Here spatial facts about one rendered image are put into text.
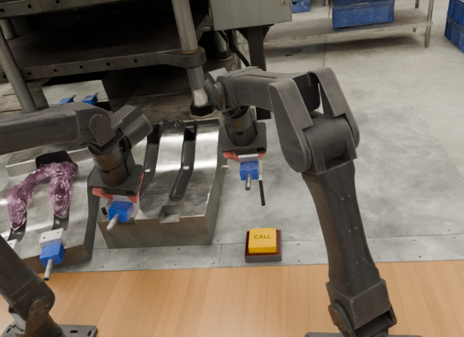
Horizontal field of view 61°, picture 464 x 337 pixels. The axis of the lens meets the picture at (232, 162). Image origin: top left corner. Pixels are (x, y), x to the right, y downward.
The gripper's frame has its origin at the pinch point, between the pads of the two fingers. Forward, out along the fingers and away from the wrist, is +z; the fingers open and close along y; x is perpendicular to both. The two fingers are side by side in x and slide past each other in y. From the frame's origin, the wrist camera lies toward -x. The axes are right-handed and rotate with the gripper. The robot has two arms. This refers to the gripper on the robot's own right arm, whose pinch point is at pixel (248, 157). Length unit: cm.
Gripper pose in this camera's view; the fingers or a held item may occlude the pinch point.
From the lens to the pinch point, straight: 95.9
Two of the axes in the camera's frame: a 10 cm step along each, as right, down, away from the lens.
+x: 0.0, 8.6, -5.0
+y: -9.8, 0.9, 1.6
